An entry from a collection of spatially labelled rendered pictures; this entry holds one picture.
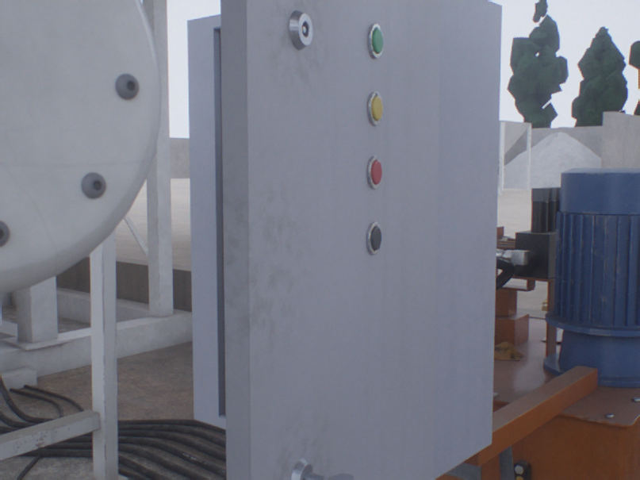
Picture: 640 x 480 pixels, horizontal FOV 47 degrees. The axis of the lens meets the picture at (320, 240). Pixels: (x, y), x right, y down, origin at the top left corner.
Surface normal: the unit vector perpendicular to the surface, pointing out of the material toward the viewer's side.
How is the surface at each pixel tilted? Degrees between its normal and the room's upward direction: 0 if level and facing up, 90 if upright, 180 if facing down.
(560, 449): 90
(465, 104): 90
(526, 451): 90
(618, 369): 83
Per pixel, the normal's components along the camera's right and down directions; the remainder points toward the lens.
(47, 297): 0.77, 0.06
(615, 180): -0.29, 0.09
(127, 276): -0.63, 0.07
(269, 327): 0.89, 0.04
